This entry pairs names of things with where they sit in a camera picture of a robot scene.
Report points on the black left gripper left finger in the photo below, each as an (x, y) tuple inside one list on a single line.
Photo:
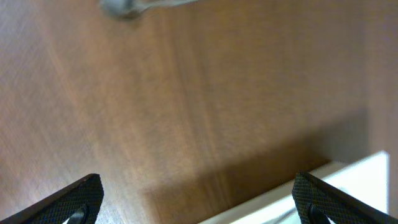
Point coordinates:
[(79, 202)]

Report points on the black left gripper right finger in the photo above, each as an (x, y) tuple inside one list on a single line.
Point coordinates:
[(319, 202)]

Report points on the dark small teaspoon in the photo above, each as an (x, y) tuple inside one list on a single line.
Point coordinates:
[(290, 217)]

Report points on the small steel teaspoon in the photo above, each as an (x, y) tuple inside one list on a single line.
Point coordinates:
[(130, 9)]

